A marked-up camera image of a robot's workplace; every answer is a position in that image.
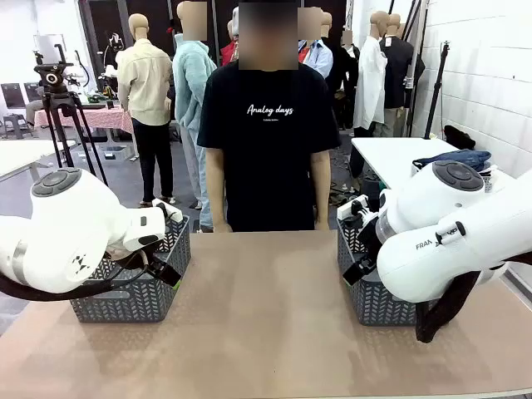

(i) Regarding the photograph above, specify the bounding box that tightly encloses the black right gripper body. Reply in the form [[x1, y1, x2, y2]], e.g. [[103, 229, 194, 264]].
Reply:
[[355, 215, 382, 269]]

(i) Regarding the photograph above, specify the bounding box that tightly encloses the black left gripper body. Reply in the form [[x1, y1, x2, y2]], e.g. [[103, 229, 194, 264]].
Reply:
[[140, 244, 167, 271]]

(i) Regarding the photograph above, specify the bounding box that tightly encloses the person's left forearm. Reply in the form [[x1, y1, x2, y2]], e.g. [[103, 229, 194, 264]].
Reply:
[[310, 150, 332, 224]]

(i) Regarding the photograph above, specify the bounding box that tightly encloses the grey woven plastic basket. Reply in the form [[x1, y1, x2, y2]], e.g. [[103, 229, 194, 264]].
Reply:
[[69, 214, 192, 324], [336, 218, 419, 328]]

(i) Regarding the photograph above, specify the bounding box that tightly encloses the white table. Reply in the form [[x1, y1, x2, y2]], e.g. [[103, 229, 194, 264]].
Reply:
[[351, 136, 513, 196], [0, 139, 78, 182]]

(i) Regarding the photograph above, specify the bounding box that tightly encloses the person in black T-shirt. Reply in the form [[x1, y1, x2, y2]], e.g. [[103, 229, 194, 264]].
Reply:
[[197, 0, 342, 233]]

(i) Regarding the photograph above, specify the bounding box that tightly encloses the black bag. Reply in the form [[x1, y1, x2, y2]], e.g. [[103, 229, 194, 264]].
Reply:
[[443, 124, 477, 151]]

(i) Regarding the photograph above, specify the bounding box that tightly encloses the red checkered tablecloth table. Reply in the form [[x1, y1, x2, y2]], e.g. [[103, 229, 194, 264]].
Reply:
[[32, 106, 135, 135]]

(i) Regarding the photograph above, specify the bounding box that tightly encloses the mannequin in white shirt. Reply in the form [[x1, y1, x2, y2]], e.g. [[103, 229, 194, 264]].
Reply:
[[352, 11, 390, 138]]

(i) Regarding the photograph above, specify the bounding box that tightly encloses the black light stand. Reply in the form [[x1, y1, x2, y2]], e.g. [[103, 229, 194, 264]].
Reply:
[[423, 40, 452, 140]]

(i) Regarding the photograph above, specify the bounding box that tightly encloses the mannequin in black shirt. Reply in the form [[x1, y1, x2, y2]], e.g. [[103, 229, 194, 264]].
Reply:
[[380, 13, 427, 138]]

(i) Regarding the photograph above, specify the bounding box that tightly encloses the mannequin in cream shirt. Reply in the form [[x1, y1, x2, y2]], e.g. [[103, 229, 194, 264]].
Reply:
[[116, 12, 175, 208]]

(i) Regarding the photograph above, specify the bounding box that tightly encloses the background person in black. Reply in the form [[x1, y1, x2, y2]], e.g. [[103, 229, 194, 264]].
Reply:
[[332, 28, 362, 130]]

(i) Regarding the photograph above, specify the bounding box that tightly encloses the mannequin in light blue fleece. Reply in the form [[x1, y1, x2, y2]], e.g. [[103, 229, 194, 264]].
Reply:
[[171, 2, 218, 233]]

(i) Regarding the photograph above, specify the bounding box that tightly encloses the black metal pole rack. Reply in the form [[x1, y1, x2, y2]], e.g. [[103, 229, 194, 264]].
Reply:
[[405, 0, 430, 138]]

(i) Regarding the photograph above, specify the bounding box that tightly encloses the mannequin in light blue shirt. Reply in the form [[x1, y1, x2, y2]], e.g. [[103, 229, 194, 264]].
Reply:
[[298, 7, 334, 80]]

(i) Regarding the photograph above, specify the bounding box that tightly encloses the grey stool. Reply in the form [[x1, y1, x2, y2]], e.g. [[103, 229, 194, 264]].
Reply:
[[2, 114, 24, 140]]

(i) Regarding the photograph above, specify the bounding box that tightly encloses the mannequin in red top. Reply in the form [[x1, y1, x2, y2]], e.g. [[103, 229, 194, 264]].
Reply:
[[219, 19, 241, 67]]

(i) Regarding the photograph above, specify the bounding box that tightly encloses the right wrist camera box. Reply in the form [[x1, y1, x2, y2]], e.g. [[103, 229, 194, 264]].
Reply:
[[336, 194, 372, 222]]

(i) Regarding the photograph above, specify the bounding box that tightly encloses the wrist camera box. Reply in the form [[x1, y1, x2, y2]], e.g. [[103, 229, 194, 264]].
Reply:
[[151, 198, 185, 222], [336, 194, 372, 222]]

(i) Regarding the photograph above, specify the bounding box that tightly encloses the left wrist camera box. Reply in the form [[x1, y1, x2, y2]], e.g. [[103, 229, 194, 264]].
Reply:
[[151, 198, 185, 222]]

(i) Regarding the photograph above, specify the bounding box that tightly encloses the black left arm cable sleeve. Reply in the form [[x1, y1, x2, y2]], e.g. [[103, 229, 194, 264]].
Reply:
[[0, 272, 124, 303]]

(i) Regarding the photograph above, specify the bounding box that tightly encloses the black camera tripod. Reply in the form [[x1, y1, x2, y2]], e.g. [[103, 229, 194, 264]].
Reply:
[[32, 43, 109, 188]]

